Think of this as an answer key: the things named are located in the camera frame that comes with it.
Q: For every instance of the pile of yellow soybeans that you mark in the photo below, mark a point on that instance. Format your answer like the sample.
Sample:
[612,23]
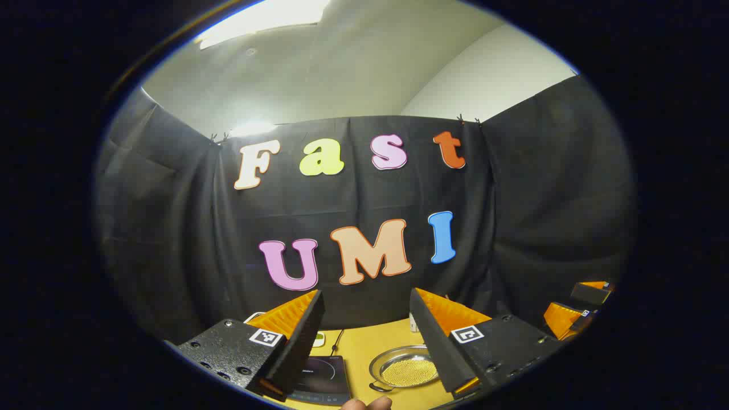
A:
[407,373]

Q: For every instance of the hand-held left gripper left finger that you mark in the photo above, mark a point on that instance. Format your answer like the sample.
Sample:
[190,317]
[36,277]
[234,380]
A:
[302,341]

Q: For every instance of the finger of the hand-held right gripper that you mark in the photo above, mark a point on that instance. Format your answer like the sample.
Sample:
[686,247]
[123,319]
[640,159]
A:
[589,293]
[564,319]

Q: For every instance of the ceiling light panel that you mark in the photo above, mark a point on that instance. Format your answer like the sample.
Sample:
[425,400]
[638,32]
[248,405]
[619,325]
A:
[267,17]

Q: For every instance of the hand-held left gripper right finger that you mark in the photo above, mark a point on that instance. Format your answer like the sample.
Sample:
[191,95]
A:
[435,341]

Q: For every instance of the black backdrop cloth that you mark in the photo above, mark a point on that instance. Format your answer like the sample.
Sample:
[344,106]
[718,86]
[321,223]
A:
[171,228]

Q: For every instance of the black induction cooktop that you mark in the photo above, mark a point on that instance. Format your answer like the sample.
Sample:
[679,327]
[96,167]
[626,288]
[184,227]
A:
[324,376]

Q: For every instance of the white toaster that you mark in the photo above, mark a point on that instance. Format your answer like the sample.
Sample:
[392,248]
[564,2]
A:
[253,315]

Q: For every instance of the white divided bean dish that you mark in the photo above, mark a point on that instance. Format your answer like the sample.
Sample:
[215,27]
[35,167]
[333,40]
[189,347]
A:
[319,340]

